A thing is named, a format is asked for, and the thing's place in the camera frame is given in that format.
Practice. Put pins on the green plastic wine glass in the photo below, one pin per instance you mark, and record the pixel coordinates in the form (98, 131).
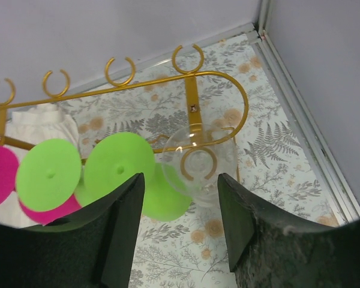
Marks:
(120, 156)
(48, 175)

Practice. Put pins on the gold wire wine glass rack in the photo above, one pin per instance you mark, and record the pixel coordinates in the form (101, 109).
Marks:
(188, 76)

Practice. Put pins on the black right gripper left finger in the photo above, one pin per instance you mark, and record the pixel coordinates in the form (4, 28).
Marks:
(92, 247)

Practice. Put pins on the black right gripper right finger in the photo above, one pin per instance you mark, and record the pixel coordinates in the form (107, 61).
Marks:
(270, 247)

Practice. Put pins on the white pleated cloth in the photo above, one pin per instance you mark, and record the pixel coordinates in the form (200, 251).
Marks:
(35, 125)

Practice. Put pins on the magenta plastic wine glass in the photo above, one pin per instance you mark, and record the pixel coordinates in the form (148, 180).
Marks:
(9, 165)

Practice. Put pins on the clear wine glass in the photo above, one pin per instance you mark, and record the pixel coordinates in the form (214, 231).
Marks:
(193, 158)

